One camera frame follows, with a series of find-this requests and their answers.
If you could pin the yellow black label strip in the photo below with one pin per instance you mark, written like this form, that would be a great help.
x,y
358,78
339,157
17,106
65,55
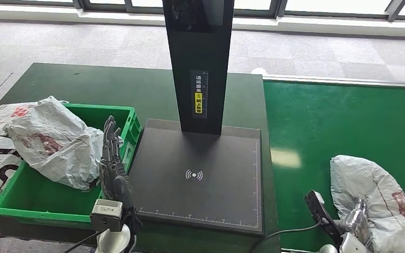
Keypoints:
x,y
198,104

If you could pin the white window sill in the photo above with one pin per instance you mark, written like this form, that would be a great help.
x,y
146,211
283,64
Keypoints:
x,y
48,15

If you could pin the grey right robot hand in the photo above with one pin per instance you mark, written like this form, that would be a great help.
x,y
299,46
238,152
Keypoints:
x,y
358,220

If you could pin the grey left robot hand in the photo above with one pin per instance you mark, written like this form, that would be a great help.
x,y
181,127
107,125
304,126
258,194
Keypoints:
x,y
113,167

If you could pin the white conveyor end cap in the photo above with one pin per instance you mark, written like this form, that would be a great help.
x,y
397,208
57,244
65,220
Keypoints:
x,y
259,72

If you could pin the green conveyor belt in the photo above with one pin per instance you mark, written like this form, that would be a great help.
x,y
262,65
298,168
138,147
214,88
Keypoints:
x,y
328,115

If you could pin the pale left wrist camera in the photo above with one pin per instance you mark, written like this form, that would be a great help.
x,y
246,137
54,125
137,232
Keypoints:
x,y
106,214

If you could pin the grey parcel bag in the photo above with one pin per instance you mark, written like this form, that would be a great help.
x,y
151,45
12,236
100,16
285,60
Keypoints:
x,y
55,139
363,174

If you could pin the silver conveyor side rail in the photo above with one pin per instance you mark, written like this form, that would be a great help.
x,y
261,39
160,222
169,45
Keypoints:
x,y
328,80

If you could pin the green plastic crate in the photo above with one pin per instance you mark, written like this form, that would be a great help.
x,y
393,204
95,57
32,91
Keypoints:
x,y
48,206

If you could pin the black inbound scanner machine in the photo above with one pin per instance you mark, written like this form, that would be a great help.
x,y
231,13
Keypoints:
x,y
220,181

